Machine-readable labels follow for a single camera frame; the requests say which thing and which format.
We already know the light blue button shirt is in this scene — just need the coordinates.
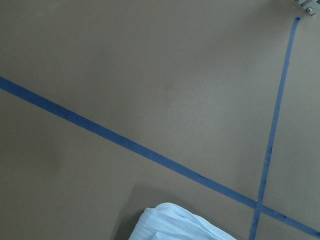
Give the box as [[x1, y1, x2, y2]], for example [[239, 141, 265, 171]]
[[129, 202, 234, 240]]

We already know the grey aluminium frame post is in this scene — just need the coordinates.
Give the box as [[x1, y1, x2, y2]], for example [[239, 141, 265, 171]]
[[295, 0, 320, 16]]

